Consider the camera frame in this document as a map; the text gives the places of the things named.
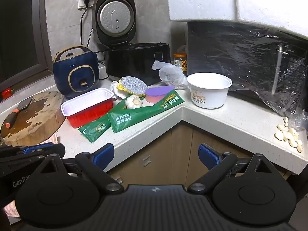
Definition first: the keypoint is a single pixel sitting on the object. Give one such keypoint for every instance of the dark window frame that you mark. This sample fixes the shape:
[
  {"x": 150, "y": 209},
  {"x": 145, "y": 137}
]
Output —
[{"x": 42, "y": 28}]

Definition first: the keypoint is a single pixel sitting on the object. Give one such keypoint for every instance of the round wooden cutting board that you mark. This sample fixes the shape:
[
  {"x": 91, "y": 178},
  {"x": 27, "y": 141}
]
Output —
[{"x": 41, "y": 116}]

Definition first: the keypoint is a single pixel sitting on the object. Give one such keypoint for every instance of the pile of peeled garlic cloves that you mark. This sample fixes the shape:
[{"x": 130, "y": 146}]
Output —
[{"x": 288, "y": 134}]

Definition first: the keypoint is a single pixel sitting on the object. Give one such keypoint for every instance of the black plastic sheet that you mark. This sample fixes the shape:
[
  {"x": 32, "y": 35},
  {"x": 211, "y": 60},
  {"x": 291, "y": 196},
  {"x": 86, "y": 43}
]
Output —
[{"x": 240, "y": 57}]

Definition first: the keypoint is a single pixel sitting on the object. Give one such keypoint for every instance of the large black rice cooker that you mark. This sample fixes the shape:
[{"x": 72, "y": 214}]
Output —
[{"x": 134, "y": 62}]

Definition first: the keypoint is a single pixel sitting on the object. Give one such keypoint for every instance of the small green snack packet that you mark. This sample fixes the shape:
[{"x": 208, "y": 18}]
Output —
[{"x": 96, "y": 130}]

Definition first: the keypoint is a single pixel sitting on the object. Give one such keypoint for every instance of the sauce jar with orange lid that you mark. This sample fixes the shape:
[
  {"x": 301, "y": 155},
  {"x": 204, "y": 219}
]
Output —
[{"x": 180, "y": 63}]

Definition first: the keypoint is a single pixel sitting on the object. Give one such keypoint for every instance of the clear plastic bag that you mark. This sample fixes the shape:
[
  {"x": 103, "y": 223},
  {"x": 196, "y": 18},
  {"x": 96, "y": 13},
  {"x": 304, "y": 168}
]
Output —
[{"x": 171, "y": 75}]

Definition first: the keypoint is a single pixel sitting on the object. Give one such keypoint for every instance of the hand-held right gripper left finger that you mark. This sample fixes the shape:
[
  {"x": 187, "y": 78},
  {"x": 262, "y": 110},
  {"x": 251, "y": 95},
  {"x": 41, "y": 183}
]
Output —
[{"x": 104, "y": 158}]

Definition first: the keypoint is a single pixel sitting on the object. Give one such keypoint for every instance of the garlic bulb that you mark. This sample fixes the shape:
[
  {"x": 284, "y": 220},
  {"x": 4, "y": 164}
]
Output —
[{"x": 133, "y": 101}]

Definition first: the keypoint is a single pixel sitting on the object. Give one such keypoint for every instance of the purple pink sponge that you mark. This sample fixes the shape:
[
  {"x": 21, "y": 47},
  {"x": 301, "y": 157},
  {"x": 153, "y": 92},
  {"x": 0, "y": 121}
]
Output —
[{"x": 156, "y": 95}]

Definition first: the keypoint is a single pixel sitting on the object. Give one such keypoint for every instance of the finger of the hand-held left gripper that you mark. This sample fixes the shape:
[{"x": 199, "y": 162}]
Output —
[
  {"x": 38, "y": 148},
  {"x": 54, "y": 150}
]

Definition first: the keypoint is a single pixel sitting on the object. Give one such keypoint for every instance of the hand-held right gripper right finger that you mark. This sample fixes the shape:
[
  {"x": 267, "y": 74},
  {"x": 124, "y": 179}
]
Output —
[{"x": 208, "y": 158}]

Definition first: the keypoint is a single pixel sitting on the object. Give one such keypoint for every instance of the small blue rice cooker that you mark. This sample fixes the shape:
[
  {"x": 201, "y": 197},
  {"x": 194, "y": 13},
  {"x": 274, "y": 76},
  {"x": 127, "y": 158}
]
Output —
[{"x": 77, "y": 69}]

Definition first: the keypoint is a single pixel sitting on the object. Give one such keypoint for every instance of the yellow silver scouring sponge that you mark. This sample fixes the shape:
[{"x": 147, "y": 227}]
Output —
[{"x": 133, "y": 84}]

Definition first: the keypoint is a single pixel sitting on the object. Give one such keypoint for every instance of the white foam box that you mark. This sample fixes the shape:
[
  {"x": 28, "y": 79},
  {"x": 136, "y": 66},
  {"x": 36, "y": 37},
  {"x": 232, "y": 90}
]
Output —
[
  {"x": 272, "y": 2},
  {"x": 199, "y": 0}
]

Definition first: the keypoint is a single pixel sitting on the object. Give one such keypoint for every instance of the crumpled white tissue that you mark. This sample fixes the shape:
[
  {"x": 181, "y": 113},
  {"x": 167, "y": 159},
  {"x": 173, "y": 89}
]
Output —
[{"x": 115, "y": 89}]

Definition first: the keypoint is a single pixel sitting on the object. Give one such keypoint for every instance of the red plastic food tray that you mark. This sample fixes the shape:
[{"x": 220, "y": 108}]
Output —
[{"x": 91, "y": 116}]

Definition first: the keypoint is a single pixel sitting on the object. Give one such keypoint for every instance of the long green snack packet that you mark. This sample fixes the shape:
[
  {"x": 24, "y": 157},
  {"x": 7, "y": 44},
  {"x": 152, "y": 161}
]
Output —
[{"x": 144, "y": 114}]

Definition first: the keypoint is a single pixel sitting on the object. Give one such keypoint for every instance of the white paper bowl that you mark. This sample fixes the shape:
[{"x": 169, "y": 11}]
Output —
[{"x": 207, "y": 96}]

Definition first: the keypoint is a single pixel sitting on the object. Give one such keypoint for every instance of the white wall socket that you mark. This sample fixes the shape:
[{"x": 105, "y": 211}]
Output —
[{"x": 82, "y": 3}]

